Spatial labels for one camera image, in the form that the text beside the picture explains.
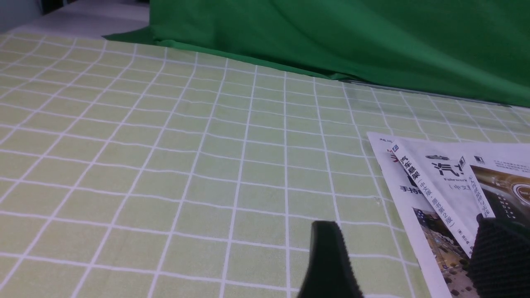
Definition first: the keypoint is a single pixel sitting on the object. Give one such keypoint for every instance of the middle white car book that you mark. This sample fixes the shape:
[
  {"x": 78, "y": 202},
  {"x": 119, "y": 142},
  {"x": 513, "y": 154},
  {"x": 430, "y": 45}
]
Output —
[{"x": 435, "y": 169}]

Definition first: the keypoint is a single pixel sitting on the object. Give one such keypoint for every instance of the light green checkered tablecloth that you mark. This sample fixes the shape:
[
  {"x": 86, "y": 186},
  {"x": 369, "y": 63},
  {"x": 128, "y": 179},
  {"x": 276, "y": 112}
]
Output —
[{"x": 135, "y": 171}]

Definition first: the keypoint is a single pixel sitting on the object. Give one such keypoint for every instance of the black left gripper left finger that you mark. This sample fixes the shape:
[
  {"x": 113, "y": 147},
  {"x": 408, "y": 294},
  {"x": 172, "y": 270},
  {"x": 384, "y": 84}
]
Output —
[{"x": 329, "y": 273}]

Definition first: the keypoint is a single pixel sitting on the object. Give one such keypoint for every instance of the top self-driving book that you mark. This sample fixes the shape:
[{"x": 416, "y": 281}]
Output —
[{"x": 501, "y": 186}]

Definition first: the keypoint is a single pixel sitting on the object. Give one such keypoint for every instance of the bottom white book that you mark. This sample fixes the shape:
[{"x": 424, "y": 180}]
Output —
[{"x": 443, "y": 262}]

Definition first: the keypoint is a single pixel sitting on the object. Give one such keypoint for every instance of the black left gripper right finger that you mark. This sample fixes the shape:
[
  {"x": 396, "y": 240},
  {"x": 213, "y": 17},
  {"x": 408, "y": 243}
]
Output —
[{"x": 500, "y": 262}]

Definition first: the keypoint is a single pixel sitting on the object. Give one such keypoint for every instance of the green backdrop cloth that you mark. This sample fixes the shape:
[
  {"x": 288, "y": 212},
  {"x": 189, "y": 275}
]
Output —
[{"x": 476, "y": 49}]

